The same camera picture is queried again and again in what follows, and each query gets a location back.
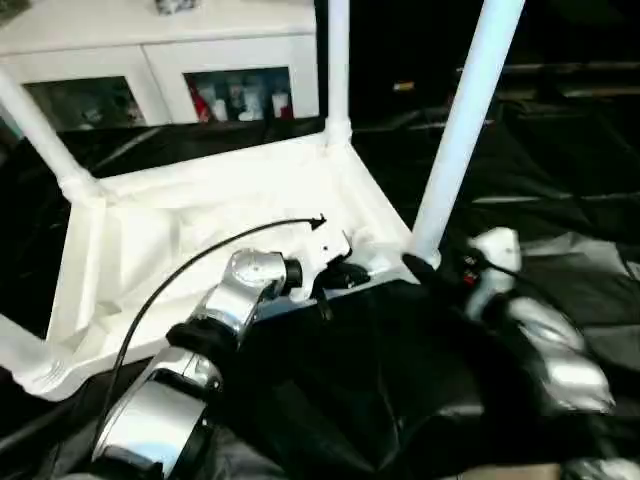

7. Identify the white glass-door cabinet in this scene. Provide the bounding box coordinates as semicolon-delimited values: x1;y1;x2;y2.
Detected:
0;0;322;130

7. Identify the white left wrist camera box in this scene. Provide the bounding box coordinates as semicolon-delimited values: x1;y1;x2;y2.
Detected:
283;213;355;305

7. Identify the patterned mug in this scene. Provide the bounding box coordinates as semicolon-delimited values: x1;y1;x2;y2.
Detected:
153;0;200;16

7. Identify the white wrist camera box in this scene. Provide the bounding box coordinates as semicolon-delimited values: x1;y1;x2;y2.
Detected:
283;213;355;305
466;226;525;317

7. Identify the black shiny mat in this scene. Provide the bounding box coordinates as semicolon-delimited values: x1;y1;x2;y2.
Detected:
0;102;640;480

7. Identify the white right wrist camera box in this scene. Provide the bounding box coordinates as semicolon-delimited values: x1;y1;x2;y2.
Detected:
466;226;525;317

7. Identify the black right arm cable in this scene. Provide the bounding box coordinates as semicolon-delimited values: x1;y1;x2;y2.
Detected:
478;253;525;280

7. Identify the long dark metal bar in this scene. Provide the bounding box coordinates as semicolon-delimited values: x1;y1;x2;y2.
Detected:
456;61;640;77

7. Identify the white plastic table top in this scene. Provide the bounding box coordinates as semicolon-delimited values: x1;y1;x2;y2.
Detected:
8;131;427;402

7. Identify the red bottle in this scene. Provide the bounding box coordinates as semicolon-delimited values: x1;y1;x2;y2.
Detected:
188;81;212;122

